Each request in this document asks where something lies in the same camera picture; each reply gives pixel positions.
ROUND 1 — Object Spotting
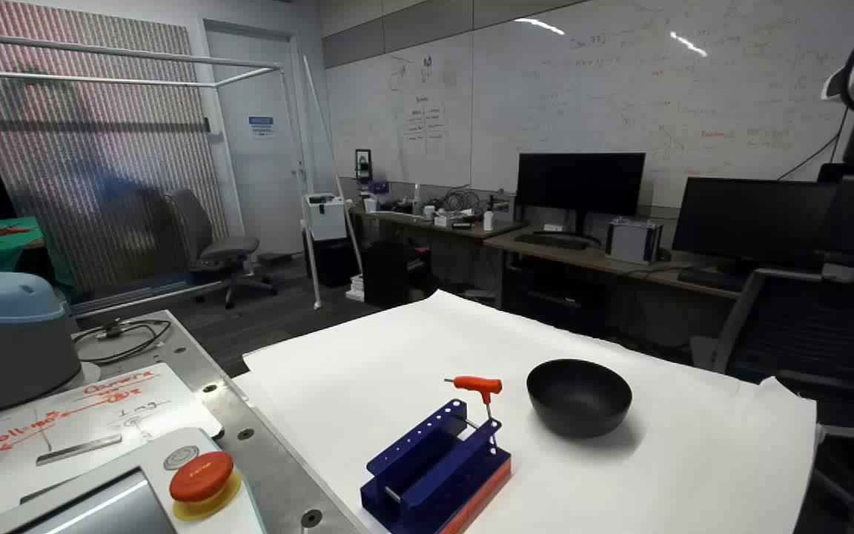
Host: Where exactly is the orange-handled metal tool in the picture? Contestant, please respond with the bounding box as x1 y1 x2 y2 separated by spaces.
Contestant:
441 373 506 427

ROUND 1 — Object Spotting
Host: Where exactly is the black bowl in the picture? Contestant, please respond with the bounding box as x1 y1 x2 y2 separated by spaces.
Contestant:
524 357 634 443

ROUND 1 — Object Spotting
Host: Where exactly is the black keyboard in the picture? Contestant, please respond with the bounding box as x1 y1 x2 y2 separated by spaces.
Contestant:
514 229 600 253

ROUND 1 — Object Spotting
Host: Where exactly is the brown wooden desk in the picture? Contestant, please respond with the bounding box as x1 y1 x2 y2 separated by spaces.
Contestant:
355 204 747 339

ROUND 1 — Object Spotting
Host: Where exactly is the black monitor on stand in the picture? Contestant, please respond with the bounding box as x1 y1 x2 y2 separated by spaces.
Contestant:
514 149 649 241

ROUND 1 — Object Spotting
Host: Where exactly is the blue tool rack orange base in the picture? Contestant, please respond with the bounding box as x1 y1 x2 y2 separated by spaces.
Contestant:
358 399 515 534

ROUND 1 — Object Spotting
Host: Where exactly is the white door blue sign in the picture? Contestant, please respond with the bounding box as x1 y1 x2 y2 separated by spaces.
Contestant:
205 20 314 261

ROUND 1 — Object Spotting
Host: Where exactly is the white desktop computer box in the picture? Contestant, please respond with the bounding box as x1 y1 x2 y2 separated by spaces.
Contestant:
606 216 667 267

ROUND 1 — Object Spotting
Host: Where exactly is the small white tape roll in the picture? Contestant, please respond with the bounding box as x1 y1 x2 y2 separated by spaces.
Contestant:
197 379 229 410

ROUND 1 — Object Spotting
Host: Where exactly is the large white paper sheet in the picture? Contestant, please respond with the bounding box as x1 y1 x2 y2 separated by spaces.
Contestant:
232 289 822 534

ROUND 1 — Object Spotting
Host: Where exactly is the red emergency stop button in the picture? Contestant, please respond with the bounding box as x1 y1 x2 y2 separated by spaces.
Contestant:
167 447 238 504

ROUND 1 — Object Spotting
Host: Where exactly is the wide black monitor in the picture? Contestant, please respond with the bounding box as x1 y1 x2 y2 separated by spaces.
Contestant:
670 176 846 290

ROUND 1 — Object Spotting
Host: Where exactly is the white control box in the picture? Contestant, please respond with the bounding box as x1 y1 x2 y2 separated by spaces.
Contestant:
0 425 266 534

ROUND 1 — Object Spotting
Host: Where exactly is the paper with orange writing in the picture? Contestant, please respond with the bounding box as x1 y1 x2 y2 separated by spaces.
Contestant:
0 358 225 532

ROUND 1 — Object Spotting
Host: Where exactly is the teal grey machine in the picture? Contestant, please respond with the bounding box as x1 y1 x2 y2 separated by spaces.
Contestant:
0 269 84 419

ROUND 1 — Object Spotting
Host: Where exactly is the black cable bundle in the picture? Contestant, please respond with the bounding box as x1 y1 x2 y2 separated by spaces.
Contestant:
71 313 174 367

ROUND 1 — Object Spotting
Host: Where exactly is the metal frame mesh enclosure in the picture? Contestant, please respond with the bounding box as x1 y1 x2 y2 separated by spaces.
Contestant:
0 26 286 308

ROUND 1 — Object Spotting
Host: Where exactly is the black office chair grey frame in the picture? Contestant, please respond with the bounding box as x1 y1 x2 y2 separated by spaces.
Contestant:
713 176 854 498

